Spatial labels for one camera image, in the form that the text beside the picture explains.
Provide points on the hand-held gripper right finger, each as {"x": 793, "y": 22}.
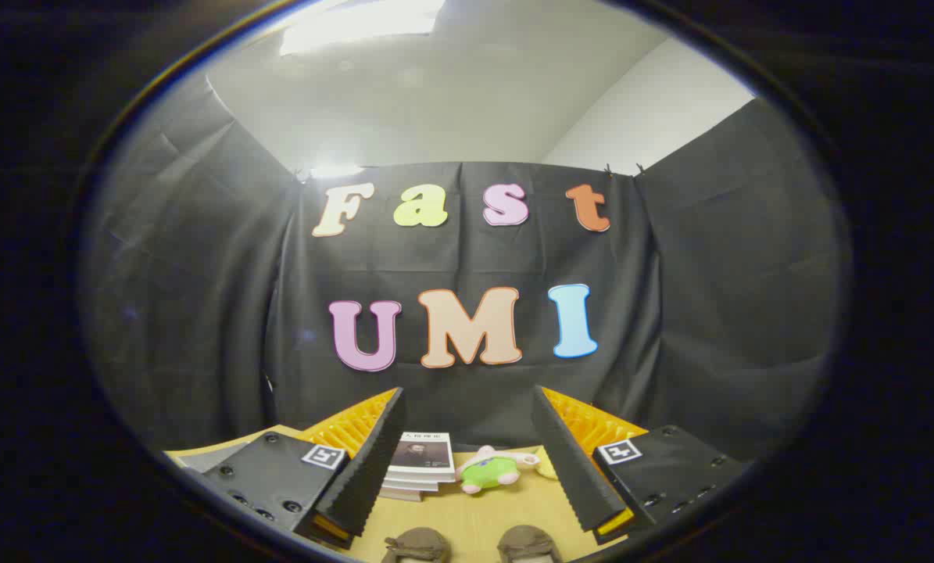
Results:
{"x": 572, "y": 469}

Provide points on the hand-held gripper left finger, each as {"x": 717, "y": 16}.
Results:
{"x": 373, "y": 469}

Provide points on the brown fuzzy slipper shoe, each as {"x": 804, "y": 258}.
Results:
{"x": 420, "y": 541}
{"x": 525, "y": 541}

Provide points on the yellow plush toy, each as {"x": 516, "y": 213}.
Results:
{"x": 546, "y": 465}

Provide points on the plain white book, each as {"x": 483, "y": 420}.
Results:
{"x": 408, "y": 485}
{"x": 400, "y": 495}

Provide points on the white book with dark cover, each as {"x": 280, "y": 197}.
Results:
{"x": 424, "y": 453}

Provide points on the green plush toy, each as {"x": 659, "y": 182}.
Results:
{"x": 490, "y": 471}

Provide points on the ceiling light panel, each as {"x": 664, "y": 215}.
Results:
{"x": 357, "y": 27}

